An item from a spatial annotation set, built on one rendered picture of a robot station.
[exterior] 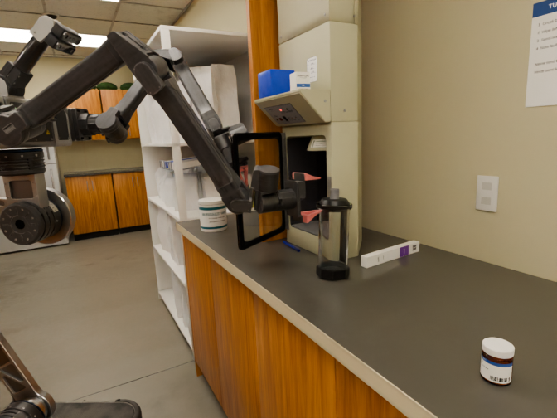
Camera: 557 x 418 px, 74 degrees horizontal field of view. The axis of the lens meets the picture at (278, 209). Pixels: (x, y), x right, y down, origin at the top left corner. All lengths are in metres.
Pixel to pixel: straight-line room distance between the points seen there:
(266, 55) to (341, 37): 0.38
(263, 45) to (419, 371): 1.23
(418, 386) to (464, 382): 0.08
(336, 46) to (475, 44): 0.45
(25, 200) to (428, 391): 1.27
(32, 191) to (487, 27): 1.53
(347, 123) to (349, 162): 0.13
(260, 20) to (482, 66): 0.80
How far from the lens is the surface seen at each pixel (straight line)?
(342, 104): 1.25
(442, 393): 0.74
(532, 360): 0.89
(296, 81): 1.24
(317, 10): 1.32
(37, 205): 1.44
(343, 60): 1.27
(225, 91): 2.55
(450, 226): 1.48
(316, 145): 1.33
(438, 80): 1.49
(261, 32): 1.56
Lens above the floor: 1.37
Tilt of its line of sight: 11 degrees down
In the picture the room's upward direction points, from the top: 3 degrees counter-clockwise
